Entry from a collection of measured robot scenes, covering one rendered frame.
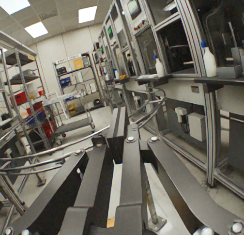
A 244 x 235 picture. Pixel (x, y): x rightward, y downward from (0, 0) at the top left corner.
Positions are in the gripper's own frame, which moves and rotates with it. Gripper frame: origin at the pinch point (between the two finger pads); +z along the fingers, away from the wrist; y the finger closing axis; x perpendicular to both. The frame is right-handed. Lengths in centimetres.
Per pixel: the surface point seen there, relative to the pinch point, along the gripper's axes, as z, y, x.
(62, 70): 479, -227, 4
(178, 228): 31, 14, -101
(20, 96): 202, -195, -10
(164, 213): 48, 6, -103
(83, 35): 631, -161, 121
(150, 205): 41, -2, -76
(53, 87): 553, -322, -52
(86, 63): 506, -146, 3
